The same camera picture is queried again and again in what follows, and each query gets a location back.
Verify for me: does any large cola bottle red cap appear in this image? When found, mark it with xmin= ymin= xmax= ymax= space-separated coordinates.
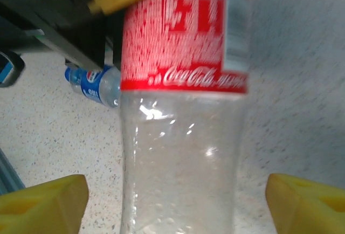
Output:
xmin=118 ymin=0 xmax=254 ymax=234

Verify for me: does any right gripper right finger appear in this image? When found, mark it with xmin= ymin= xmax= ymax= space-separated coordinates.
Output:
xmin=265 ymin=173 xmax=345 ymax=234

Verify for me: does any pepsi bottle blue cap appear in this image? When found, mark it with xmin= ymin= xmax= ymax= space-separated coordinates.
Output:
xmin=64 ymin=65 xmax=121 ymax=108

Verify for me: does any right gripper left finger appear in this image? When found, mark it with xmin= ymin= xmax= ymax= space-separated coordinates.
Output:
xmin=0 ymin=174 xmax=89 ymax=234

